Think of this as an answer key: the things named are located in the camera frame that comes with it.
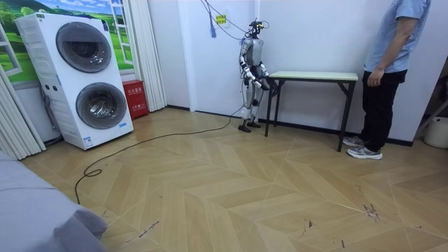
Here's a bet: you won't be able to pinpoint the pale green folding table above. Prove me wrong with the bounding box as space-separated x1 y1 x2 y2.
264 71 360 153

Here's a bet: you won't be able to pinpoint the grey drain hose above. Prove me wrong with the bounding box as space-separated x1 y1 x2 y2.
38 85 64 147

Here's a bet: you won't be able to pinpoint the black floor cable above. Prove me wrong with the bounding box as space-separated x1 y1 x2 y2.
73 104 245 205

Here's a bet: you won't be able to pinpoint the landscape wall poster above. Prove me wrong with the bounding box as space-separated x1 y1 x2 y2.
0 0 136 85

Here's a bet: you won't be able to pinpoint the robot legs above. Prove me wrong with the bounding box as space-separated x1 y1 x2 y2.
237 77 263 134

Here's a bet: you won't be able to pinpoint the robot body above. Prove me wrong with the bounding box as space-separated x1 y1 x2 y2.
243 19 270 80

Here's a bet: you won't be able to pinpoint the white washing machine tower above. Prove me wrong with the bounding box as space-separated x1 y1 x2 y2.
14 12 134 151

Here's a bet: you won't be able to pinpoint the white pleated curtain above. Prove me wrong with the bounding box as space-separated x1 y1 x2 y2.
0 64 47 161
127 0 168 113

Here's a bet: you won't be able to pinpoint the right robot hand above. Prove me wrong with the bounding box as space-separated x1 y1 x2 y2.
252 78 270 92

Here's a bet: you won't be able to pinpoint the grey bed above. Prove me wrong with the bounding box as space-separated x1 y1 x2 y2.
0 150 109 252

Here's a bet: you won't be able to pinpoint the cable bundle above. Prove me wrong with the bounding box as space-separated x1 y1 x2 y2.
199 0 253 41

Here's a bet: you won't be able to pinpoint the white bucket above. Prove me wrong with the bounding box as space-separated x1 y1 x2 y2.
423 116 448 150

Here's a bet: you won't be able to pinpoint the red fire equipment box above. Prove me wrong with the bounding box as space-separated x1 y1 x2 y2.
122 79 150 121

